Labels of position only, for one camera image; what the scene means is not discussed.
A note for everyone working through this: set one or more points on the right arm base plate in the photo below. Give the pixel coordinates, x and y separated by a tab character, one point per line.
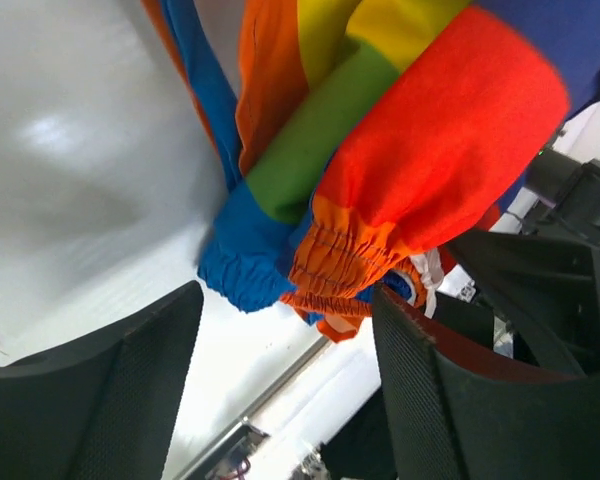
360	449

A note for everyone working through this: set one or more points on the rainbow striped shorts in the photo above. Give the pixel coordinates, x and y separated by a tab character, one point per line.
357	138

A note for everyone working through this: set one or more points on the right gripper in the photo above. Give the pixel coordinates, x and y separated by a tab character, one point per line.
547	290

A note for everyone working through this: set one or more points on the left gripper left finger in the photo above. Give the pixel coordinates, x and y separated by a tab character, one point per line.
102	406

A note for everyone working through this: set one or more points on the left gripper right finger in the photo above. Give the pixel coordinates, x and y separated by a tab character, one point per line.
457	410

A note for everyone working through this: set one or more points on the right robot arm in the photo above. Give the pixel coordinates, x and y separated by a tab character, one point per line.
569	209

